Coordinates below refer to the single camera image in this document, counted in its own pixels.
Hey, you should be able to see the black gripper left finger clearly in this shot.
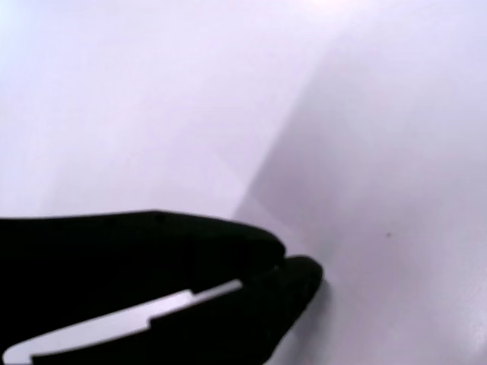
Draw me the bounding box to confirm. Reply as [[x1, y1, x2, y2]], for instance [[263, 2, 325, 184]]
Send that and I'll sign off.
[[0, 209, 287, 357]]

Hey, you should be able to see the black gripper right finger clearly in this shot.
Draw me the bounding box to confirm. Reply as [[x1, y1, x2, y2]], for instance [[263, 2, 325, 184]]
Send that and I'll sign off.
[[31, 255, 325, 365]]

